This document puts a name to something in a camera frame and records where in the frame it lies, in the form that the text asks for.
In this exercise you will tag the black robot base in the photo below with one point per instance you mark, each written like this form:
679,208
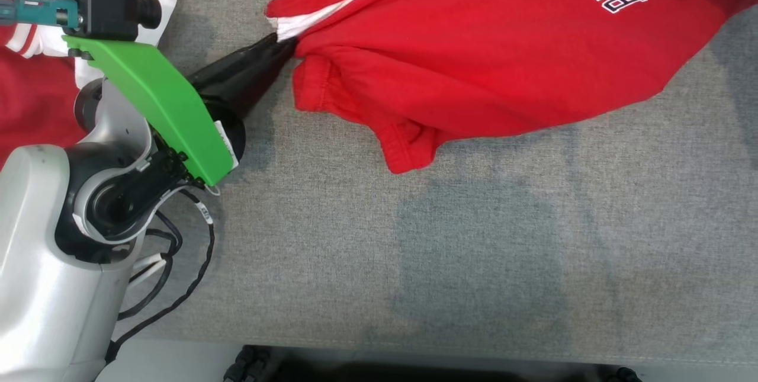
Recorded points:
355,373

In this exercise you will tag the teal left camera connector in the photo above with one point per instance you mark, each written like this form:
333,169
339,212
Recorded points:
41,12

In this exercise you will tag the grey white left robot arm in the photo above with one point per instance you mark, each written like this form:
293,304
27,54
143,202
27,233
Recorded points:
35,252

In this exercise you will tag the red shorts with white waistband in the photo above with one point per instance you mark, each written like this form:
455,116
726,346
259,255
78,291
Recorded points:
503,56

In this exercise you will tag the red t-shirt with white sleeves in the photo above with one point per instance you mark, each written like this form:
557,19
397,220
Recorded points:
35,103

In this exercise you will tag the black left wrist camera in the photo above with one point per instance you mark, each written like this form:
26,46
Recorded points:
100,3

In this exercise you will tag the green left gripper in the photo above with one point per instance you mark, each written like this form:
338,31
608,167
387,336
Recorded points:
172,109

